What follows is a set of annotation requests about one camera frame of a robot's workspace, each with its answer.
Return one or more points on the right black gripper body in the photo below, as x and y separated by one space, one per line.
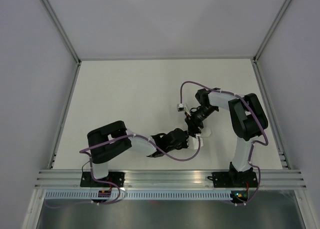
197 118

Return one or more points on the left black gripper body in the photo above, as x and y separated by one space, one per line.
183 145

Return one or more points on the white cloth napkin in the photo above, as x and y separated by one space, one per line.
204 133

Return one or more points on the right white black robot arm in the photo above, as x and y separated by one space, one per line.
248 121

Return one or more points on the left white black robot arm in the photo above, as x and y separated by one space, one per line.
153 147

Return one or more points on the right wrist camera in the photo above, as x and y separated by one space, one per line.
181 107

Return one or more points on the white slotted cable duct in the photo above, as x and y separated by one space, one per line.
223 195

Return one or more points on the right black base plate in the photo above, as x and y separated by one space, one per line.
233 179

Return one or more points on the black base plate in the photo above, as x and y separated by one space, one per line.
113 178
233 179

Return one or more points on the right aluminium frame post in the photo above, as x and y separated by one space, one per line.
280 14

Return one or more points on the aluminium frame post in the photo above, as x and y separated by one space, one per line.
280 14
59 27

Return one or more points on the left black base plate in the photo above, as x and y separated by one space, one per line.
113 178

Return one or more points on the aluminium mounting rail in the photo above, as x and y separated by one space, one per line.
274 179

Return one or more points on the left aluminium frame post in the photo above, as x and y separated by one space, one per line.
59 27

